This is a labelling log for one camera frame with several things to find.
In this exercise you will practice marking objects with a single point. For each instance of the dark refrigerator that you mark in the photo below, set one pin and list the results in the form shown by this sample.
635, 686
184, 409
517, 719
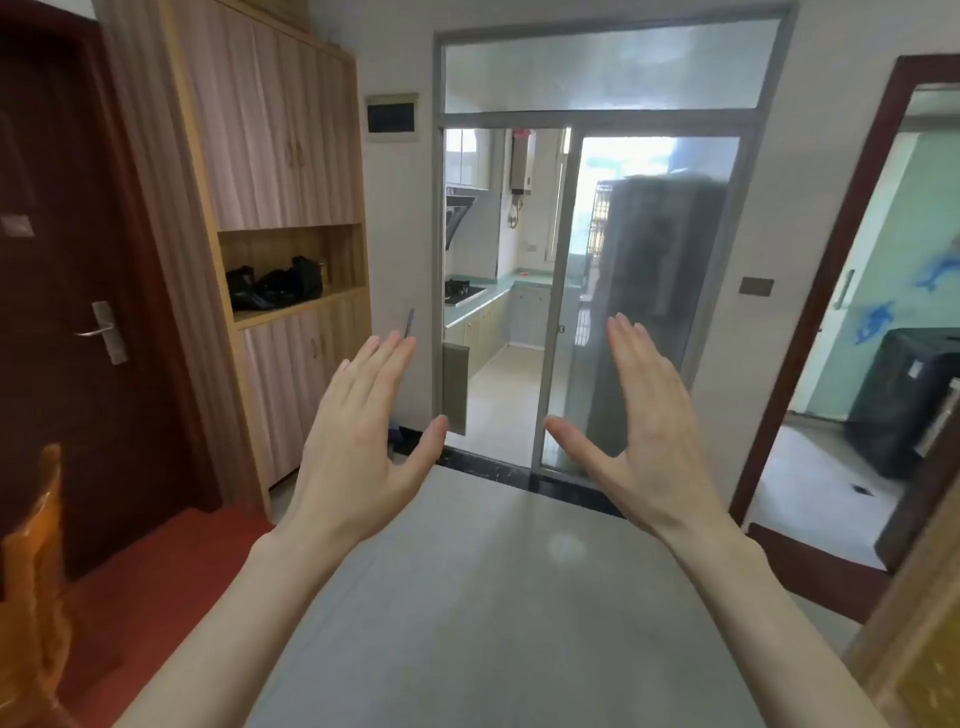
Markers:
645, 300

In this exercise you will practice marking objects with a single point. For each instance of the black bag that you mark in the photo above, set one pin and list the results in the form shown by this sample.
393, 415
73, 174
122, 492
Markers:
304, 277

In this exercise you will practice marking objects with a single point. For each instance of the black gas stove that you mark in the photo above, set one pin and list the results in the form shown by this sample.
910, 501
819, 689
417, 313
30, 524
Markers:
463, 289

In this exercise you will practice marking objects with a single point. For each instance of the black covered appliance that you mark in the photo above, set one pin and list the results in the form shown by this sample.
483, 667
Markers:
900, 397

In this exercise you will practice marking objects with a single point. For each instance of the dark red door frame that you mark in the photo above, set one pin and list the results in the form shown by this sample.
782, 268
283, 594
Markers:
817, 300

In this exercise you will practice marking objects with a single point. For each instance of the grey sliding glass door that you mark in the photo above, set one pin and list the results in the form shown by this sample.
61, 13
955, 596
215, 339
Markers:
637, 247

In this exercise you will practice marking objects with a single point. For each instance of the person's right thumb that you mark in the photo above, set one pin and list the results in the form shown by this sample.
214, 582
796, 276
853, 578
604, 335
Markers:
577, 446

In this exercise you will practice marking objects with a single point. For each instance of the electrical panel box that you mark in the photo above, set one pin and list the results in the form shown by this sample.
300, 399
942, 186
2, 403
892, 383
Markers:
391, 117

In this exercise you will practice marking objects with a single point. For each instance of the dark red wooden door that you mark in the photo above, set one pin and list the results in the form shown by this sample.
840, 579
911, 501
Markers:
60, 300

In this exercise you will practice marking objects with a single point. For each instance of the black shoes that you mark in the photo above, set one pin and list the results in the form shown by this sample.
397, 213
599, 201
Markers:
251, 289

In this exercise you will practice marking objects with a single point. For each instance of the person's right hand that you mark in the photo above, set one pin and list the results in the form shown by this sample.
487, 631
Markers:
660, 450

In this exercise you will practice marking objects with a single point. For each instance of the black range hood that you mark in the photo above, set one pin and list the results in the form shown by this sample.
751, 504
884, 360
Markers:
457, 217

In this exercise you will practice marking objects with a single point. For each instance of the red floor mat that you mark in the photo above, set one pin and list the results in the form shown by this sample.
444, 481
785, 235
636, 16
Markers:
150, 585

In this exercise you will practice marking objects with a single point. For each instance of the orange wooden chair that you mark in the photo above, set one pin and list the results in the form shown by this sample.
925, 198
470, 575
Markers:
30, 592

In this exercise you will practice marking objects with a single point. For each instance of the person's left thumb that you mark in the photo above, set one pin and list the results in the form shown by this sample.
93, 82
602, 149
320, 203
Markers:
427, 448

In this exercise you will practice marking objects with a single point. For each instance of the white water heater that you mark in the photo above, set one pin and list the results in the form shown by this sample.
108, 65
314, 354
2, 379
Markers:
521, 161

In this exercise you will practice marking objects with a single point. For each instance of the small blue dolphin sticker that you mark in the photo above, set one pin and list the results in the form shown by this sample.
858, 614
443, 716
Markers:
876, 321

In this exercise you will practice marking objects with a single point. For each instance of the green kitchen counter cabinet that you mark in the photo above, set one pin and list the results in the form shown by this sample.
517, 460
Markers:
495, 315

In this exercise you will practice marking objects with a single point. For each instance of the white upper kitchen cabinet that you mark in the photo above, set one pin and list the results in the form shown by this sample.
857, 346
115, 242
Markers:
466, 157

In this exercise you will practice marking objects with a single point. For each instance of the blue dolphin wall sticker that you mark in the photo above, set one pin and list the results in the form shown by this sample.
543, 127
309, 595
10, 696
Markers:
941, 271

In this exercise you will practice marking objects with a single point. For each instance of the person's left hand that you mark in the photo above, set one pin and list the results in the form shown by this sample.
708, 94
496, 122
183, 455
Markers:
352, 457

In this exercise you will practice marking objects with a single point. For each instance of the tall wooden cabinet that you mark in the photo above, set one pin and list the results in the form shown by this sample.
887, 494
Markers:
255, 187

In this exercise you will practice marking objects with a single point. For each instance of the person's left forearm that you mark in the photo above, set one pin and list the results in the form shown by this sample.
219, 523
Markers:
247, 622

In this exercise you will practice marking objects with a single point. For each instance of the wooden furniture edge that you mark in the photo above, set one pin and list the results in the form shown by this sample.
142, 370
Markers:
911, 637

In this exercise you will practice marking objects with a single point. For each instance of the person's right forearm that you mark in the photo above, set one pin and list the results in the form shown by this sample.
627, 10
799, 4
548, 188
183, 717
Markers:
772, 630

